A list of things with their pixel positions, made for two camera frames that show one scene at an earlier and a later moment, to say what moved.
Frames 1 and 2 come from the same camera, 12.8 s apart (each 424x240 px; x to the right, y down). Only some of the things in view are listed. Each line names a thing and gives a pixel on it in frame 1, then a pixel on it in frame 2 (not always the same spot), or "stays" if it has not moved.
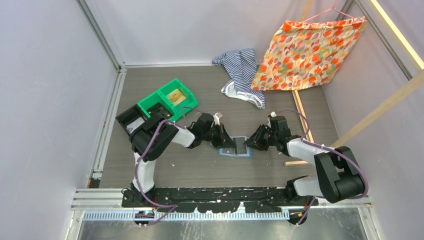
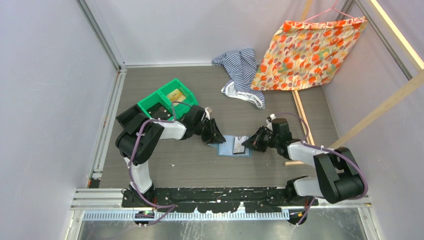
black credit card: x=158 y=107 stays
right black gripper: x=254 y=140 stays
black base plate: x=211 y=200 stays
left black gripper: x=225 y=142 to x=213 y=135
